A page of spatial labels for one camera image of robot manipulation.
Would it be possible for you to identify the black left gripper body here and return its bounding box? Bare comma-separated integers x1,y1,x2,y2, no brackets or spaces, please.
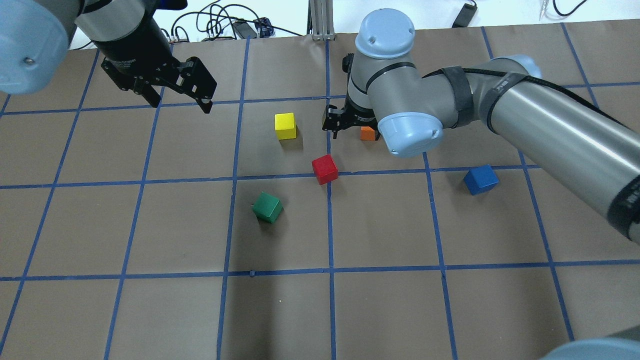
95,14,174,91

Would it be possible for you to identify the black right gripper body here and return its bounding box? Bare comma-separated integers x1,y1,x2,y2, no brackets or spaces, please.
342,53,376,129

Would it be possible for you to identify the red wooden block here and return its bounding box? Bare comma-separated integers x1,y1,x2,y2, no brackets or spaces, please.
311,153,339,186

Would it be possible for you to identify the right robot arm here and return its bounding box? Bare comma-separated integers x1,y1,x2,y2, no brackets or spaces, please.
322,8,639,244

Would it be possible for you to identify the orange wooden block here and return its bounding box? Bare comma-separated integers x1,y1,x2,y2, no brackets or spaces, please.
359,126,377,142

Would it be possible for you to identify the yellow wooden block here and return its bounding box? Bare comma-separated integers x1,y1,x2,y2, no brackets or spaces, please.
274,112,297,141

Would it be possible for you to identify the green wooden block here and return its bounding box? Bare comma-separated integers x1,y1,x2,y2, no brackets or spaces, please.
251,191,284,224

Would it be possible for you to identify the blue wooden block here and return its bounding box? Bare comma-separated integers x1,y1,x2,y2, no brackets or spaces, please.
463,164,499,196

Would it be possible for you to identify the black power adapter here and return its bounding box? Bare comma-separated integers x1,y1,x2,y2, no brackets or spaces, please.
451,1,478,28

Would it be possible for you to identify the aluminium frame post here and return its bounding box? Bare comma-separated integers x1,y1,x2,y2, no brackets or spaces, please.
307,0,336,41

